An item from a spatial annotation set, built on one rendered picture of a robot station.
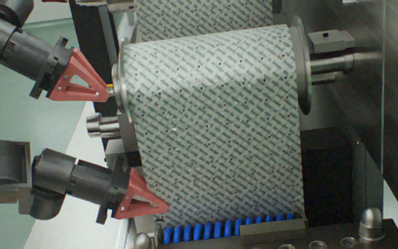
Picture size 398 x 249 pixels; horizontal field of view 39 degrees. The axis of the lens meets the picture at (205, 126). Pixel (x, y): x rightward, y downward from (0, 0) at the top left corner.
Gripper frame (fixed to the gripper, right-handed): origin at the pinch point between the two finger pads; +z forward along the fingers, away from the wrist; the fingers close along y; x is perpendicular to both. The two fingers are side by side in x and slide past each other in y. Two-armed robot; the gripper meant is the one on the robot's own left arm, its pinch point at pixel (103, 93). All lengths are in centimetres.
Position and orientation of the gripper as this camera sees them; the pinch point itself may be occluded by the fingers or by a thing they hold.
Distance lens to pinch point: 83.2
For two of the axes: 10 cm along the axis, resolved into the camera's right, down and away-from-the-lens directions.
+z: 8.5, 4.4, 2.9
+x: 5.3, -7.7, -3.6
